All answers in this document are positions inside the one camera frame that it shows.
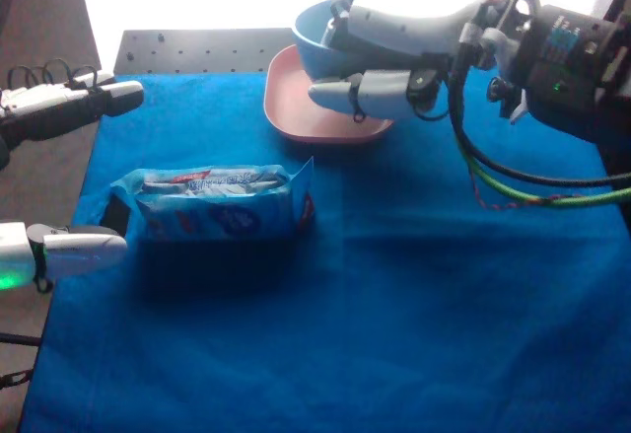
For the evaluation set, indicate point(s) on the light blue bowl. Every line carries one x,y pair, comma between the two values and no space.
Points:
315,60

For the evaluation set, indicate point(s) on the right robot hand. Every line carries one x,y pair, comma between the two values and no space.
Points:
404,28

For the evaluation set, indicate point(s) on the black bar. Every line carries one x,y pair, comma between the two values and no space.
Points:
20,339

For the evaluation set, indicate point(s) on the pink square plate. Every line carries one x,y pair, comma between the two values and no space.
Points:
296,107

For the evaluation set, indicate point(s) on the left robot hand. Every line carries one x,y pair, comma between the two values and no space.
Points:
79,255

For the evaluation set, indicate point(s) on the blue snack packet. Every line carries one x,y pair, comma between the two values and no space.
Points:
222,211

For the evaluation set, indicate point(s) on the black frame post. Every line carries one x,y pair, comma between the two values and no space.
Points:
623,1

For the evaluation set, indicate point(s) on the blue table cloth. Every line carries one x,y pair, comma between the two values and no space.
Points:
345,344

